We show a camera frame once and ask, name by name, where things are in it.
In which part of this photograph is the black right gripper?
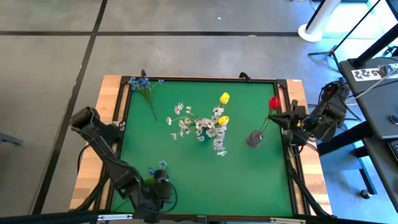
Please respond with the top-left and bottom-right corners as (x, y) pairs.
(268, 107), (308, 147)

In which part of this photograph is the red artificial tulip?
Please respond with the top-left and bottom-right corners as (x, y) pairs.
(261, 95), (281, 134)

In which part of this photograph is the white artificial flower spray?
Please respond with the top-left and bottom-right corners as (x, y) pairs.
(195, 106), (228, 157)
(166, 102), (208, 141)

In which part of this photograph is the purple glass vase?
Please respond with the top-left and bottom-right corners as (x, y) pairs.
(246, 129), (264, 148)

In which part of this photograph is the green table mat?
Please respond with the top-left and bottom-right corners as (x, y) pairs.
(110, 80), (295, 217)

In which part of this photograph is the thin black tripod stand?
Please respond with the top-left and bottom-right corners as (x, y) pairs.
(307, 0), (382, 68)

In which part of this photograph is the white pole base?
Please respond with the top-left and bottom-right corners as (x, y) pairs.
(297, 0), (342, 44)

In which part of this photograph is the black desk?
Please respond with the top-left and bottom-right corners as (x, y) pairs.
(338, 55), (398, 140)

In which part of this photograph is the white printed paper label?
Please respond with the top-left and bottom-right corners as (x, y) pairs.
(351, 67), (388, 82)

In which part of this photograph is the thick black pole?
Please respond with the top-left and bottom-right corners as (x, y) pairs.
(353, 23), (398, 68)

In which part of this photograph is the dark grey desk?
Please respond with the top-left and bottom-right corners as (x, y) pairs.
(362, 136), (398, 214)

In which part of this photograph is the grey chair leg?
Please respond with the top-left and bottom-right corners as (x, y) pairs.
(0, 132), (24, 146)

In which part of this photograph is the silver metal bracket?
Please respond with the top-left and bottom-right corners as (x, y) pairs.
(269, 217), (307, 224)
(98, 213), (134, 222)

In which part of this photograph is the black cable bundle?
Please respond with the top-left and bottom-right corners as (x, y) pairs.
(70, 142), (121, 213)
(285, 146), (331, 217)

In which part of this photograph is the black table frame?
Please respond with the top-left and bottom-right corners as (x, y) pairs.
(105, 75), (299, 218)

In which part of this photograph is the white cable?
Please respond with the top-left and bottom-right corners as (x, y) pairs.
(354, 67), (398, 100)

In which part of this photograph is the black frame beam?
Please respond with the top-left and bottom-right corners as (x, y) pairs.
(0, 210), (398, 224)

